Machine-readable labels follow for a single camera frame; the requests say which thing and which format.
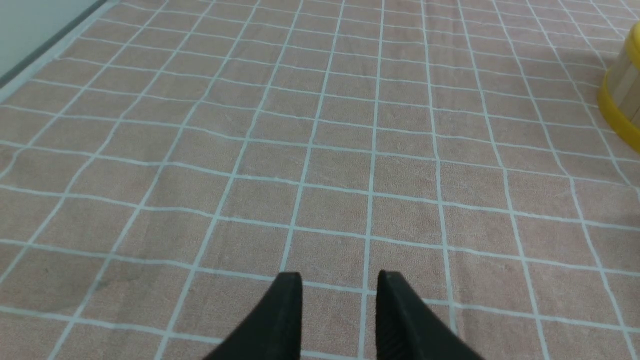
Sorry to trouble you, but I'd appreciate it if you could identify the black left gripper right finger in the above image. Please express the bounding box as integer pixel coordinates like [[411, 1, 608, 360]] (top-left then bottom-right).
[[375, 270, 482, 360]]

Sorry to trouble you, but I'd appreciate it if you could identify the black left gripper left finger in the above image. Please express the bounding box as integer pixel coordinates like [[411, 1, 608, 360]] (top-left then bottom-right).
[[204, 272, 303, 360]]

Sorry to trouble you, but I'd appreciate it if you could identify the pink checkered tablecloth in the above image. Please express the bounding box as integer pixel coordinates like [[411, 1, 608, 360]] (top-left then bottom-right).
[[0, 0, 639, 360]]

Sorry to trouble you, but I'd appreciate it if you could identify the bamboo steamer basket yellow rim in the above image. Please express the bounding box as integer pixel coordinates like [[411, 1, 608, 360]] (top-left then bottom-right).
[[597, 22, 640, 153]]

